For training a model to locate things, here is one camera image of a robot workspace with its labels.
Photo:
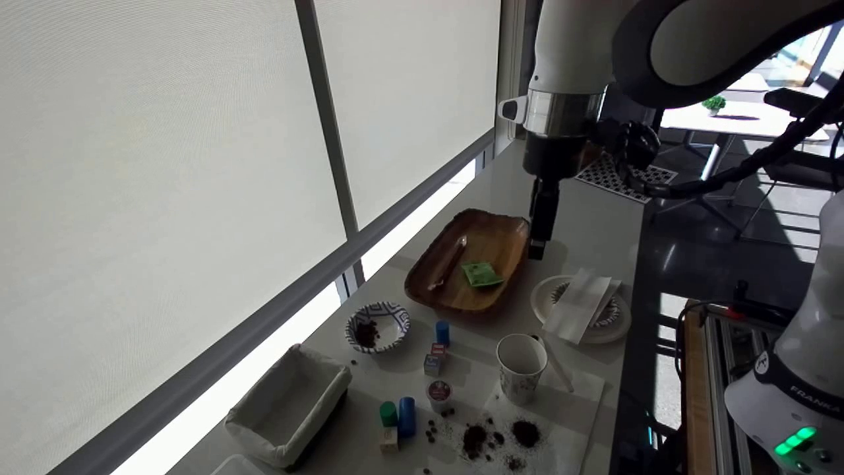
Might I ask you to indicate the grey window sill frame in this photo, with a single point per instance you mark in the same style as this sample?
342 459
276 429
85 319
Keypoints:
266 317

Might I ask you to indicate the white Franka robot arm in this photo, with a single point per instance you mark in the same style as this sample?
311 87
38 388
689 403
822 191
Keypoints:
581 44

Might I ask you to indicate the wooden spoon stick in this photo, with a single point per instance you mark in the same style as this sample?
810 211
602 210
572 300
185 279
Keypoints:
446 264

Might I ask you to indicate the white rectangular dish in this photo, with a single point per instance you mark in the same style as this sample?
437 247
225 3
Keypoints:
285 409

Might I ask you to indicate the white roller blind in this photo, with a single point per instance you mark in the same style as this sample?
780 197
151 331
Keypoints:
413 87
132 176

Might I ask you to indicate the wooden block red letter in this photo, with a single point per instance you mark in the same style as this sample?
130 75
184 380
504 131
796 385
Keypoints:
437 359

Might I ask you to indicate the grey window mullion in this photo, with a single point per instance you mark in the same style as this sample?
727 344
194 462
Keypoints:
330 132

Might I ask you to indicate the cream cube block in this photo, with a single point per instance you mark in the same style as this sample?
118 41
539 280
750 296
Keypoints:
388 438

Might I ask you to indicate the Starbucks coffee pod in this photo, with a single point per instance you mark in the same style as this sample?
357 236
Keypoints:
442 396

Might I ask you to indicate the white paper cup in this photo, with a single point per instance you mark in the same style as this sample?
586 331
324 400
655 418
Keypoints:
522 372

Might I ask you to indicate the blue cylinder block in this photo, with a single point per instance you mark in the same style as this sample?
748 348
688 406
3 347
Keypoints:
407 418

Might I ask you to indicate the green packet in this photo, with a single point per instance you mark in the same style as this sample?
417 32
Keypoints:
482 276

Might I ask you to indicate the ground coffee pile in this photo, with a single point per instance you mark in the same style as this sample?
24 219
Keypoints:
525 434

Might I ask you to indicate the checkerboard calibration board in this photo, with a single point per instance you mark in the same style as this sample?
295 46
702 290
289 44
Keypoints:
615 180

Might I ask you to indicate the brown wooden tray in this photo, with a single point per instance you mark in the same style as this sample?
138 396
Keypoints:
492 242

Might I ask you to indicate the white paper serviette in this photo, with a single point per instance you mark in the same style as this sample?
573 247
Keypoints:
572 412

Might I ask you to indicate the coffee grounds pile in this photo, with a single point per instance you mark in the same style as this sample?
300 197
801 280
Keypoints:
475 438

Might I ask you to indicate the white patterned plate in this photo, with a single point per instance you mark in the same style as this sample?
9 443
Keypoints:
615 319

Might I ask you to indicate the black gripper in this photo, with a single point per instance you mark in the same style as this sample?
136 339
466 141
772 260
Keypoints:
556 156

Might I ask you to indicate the folded white napkin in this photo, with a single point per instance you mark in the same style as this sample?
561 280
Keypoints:
581 304

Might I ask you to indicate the small patterned bowl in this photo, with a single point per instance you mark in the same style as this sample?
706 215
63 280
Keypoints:
382 327

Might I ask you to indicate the scattered grounds with beans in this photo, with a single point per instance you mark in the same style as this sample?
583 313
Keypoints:
516 462

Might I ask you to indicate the green cylinder block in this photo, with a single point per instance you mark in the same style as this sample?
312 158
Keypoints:
388 412

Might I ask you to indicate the green toy block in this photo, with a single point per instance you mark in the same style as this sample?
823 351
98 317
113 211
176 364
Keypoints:
715 104

